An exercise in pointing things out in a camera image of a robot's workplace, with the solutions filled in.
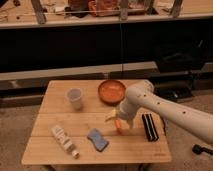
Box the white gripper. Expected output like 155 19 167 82
105 99 139 129

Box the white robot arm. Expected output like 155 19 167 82
106 80 213 145

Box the orange ceramic bowl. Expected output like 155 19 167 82
98 80 126 104

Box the blue sponge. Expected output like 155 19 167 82
87 129 109 152

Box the wooden folding table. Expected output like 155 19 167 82
22 80 171 165

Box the white plastic bottle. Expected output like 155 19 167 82
51 125 80 159

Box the black object on floor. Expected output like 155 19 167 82
192 144 213 155

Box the red basket on shelf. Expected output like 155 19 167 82
88 0 119 17

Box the wooden shelf bench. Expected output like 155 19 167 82
0 0 213 29

